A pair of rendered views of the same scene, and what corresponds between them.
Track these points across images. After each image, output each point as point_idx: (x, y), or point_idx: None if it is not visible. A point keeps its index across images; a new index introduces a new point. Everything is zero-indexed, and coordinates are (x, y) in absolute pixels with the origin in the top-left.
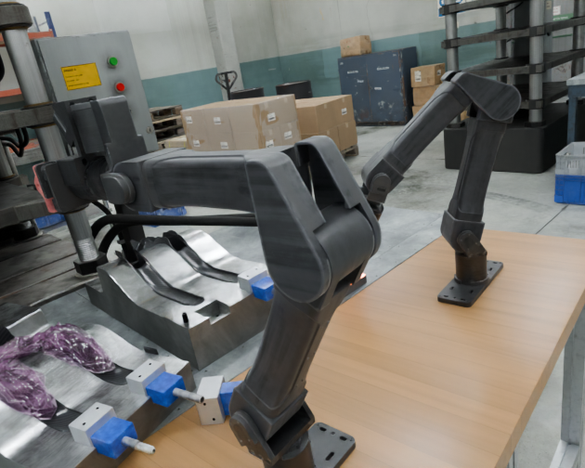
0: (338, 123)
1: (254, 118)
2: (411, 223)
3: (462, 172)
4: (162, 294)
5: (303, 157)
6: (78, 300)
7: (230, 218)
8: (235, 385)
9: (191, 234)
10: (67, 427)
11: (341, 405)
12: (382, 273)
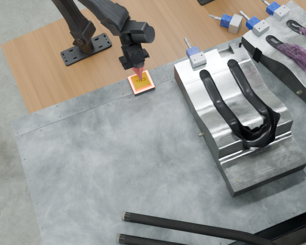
0: None
1: None
2: (44, 138)
3: (75, 7)
4: (249, 90)
5: None
6: None
7: (171, 220)
8: (226, 17)
9: (220, 131)
10: (293, 24)
11: (189, 10)
12: (114, 84)
